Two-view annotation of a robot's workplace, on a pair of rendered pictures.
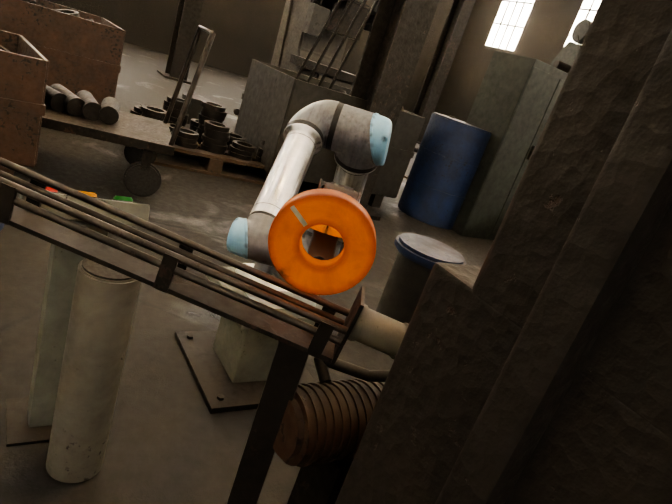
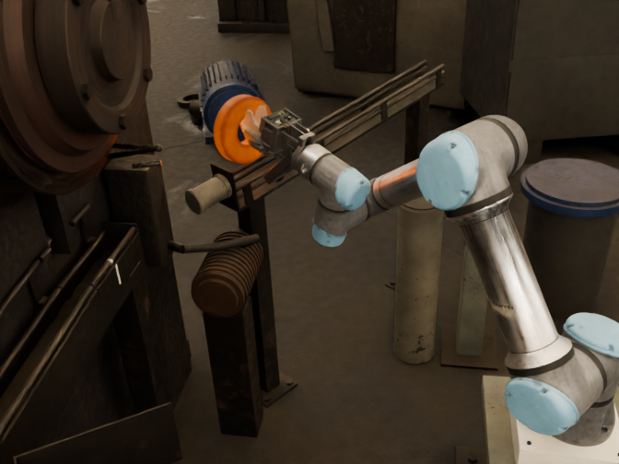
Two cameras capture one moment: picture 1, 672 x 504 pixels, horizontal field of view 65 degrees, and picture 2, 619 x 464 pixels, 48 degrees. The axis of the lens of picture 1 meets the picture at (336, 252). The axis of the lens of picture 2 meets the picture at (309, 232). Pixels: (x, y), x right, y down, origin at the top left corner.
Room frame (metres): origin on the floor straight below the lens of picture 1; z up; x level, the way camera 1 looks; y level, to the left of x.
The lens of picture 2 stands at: (1.90, -0.86, 1.39)
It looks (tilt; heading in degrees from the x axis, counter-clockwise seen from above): 31 degrees down; 138
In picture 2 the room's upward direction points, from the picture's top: 3 degrees counter-clockwise
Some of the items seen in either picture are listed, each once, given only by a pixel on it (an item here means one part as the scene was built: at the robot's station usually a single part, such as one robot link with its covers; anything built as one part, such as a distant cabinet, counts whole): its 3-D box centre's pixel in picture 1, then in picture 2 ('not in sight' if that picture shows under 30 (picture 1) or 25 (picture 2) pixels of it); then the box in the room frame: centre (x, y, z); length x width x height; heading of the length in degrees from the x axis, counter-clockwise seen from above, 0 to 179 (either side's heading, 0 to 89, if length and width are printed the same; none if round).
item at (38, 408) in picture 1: (67, 313); (476, 261); (1.04, 0.54, 0.31); 0.24 x 0.16 x 0.62; 127
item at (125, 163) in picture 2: not in sight; (139, 211); (0.71, -0.26, 0.68); 0.11 x 0.08 x 0.24; 37
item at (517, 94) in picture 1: (505, 152); not in sight; (4.78, -1.12, 0.75); 0.70 x 0.48 x 1.50; 127
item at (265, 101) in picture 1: (324, 133); not in sight; (4.51, 0.42, 0.43); 1.23 x 0.93 x 0.87; 125
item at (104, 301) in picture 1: (91, 372); (417, 280); (0.93, 0.41, 0.26); 0.12 x 0.12 x 0.52
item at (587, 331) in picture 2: not in sight; (589, 354); (1.53, 0.15, 0.52); 0.13 x 0.12 x 0.14; 90
